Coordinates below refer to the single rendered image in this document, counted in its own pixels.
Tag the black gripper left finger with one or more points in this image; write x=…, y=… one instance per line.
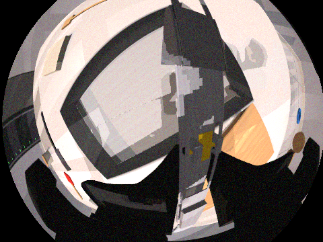
x=155, y=196

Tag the light wooden board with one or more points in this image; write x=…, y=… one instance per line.
x=246, y=138
x=55, y=55

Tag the orange flat paddle with long handle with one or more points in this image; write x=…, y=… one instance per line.
x=73, y=17

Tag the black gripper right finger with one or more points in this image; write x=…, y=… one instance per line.
x=236, y=183

